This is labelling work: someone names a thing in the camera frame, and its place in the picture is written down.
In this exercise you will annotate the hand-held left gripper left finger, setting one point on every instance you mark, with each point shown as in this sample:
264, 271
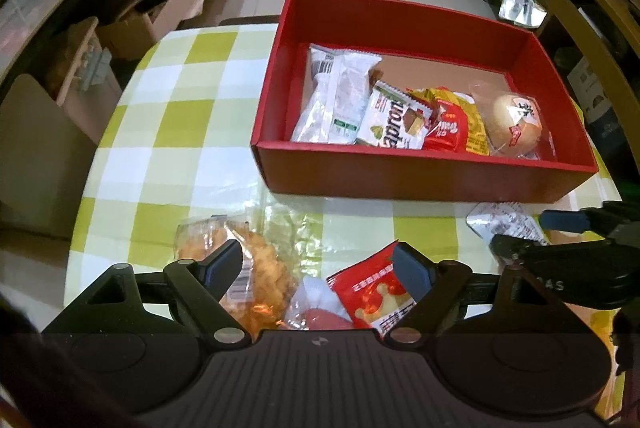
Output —
222, 265

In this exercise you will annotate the white clear snack packet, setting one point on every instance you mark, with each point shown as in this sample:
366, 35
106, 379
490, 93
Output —
335, 102

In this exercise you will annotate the clear dark jerky packet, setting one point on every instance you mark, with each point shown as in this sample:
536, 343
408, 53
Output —
500, 218

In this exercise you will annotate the green checked tablecloth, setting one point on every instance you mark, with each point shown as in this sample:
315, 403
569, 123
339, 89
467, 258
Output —
165, 147

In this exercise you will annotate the white wafer packet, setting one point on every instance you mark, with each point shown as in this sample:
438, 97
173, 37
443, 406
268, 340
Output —
390, 127

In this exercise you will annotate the wooden shelf unit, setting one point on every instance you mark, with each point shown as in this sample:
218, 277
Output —
575, 22

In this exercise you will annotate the yellow red snack packet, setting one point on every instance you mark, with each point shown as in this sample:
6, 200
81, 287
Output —
457, 125

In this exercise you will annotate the pink sausage packet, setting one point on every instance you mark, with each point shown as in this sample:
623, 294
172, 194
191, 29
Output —
320, 318

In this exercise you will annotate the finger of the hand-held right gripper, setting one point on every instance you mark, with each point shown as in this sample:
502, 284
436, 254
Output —
562, 220
515, 248

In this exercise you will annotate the bread bun packet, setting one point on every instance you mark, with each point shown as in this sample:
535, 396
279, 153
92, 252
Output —
515, 120

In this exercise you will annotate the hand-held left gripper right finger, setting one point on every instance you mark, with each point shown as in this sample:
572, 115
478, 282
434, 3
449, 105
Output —
410, 270

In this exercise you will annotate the red cardboard box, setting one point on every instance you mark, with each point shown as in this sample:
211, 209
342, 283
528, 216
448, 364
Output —
380, 180

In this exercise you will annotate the brown chair backrest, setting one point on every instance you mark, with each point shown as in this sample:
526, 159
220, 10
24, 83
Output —
35, 152

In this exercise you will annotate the fried cracker packet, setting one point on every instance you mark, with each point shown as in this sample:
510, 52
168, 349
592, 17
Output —
265, 268

